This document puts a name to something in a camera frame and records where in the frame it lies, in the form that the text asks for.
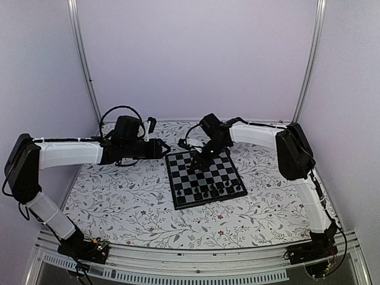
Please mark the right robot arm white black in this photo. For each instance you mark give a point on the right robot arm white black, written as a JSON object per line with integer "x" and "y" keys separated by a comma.
{"x": 295, "y": 162}

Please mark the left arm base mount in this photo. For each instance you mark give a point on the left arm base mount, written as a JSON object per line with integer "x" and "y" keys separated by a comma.
{"x": 95, "y": 250}

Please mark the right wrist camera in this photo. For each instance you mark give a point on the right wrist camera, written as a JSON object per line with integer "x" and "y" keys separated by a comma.
{"x": 191, "y": 144}

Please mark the right aluminium frame post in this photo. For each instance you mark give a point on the right aluminium frame post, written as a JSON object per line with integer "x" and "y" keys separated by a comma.
{"x": 316, "y": 36}

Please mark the floral patterned table mat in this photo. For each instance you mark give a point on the floral patterned table mat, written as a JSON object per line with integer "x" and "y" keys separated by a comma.
{"x": 245, "y": 198}

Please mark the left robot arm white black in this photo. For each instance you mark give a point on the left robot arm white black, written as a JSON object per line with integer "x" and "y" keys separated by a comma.
{"x": 130, "y": 139}

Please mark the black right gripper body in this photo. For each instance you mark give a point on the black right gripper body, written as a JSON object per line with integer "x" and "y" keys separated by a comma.
{"x": 216, "y": 148}

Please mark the left aluminium frame post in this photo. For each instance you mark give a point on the left aluminium frame post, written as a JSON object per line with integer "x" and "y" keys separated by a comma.
{"x": 78, "y": 39}

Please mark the aluminium frame post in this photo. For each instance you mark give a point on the aluminium frame post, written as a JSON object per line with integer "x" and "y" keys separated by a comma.
{"x": 316, "y": 36}
{"x": 78, "y": 39}

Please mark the front aluminium rail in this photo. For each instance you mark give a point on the front aluminium rail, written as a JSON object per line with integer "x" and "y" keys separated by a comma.
{"x": 138, "y": 265}

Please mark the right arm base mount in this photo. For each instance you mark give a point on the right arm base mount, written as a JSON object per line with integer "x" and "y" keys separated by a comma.
{"x": 309, "y": 251}

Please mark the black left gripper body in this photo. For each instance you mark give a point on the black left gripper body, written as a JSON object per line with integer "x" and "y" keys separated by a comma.
{"x": 132, "y": 151}

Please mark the black silver chess board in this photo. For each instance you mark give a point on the black silver chess board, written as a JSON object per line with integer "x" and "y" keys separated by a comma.
{"x": 221, "y": 170}

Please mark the black chess queen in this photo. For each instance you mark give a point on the black chess queen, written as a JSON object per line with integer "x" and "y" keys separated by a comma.
{"x": 212, "y": 187}

